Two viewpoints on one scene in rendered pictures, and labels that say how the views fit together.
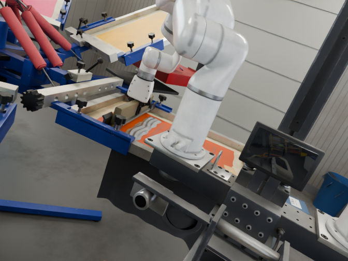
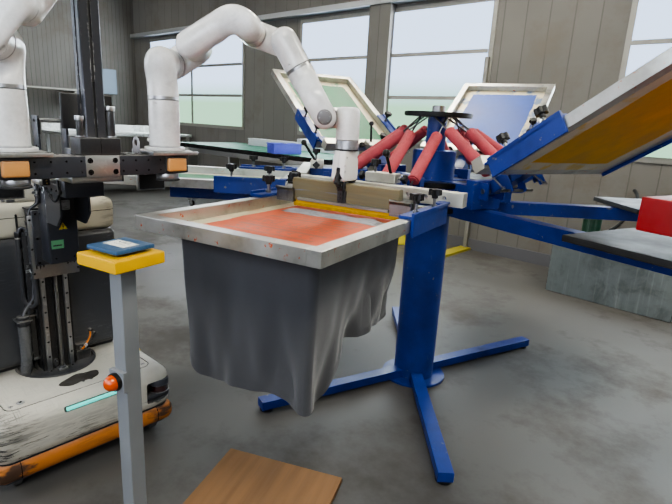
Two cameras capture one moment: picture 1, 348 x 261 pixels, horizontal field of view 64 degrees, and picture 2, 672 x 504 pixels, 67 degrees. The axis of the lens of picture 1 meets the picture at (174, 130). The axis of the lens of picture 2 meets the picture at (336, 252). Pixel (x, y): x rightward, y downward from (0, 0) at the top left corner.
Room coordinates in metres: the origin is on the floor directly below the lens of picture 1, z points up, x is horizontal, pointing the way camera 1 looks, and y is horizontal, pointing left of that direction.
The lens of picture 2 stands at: (1.86, -1.36, 1.25)
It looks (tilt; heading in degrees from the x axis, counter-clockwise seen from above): 14 degrees down; 112
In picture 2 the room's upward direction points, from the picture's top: 3 degrees clockwise
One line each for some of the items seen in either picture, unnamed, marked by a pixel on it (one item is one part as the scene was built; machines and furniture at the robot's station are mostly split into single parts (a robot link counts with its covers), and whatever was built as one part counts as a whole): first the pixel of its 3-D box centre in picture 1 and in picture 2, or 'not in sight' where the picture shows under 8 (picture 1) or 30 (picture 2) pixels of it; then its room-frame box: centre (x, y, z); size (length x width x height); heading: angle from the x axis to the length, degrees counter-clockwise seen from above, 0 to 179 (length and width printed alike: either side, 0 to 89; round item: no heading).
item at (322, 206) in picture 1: (332, 192); not in sight; (3.39, -2.17, 0.25); 0.44 x 0.39 x 0.50; 71
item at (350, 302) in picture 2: not in sight; (355, 309); (1.40, -0.08, 0.74); 0.46 x 0.04 x 0.42; 83
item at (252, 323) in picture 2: not in sight; (244, 319); (1.16, -0.29, 0.74); 0.45 x 0.03 x 0.43; 173
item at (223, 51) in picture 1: (214, 60); (163, 73); (0.69, -0.03, 1.37); 0.13 x 0.10 x 0.16; 114
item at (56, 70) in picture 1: (67, 79); not in sight; (1.27, 0.56, 1.02); 0.17 x 0.06 x 0.05; 83
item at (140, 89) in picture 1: (142, 87); (346, 163); (1.23, 0.20, 1.12); 0.10 x 0.08 x 0.11; 82
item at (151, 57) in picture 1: (150, 60); (336, 122); (1.19, 0.20, 1.25); 0.15 x 0.10 x 0.11; 24
